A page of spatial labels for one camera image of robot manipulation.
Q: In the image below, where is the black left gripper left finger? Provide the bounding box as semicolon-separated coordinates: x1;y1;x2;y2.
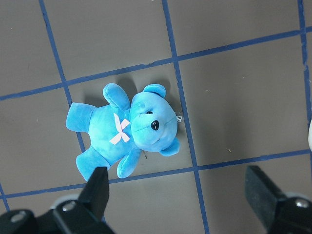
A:
0;167;114;234

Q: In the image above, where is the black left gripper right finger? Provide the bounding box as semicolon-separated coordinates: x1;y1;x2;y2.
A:
245;165;312;234

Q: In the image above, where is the white trash can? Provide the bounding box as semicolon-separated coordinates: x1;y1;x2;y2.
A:
308;120;312;151

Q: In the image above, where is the blue teddy bear plush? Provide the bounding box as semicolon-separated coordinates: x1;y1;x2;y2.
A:
66;83;180;181

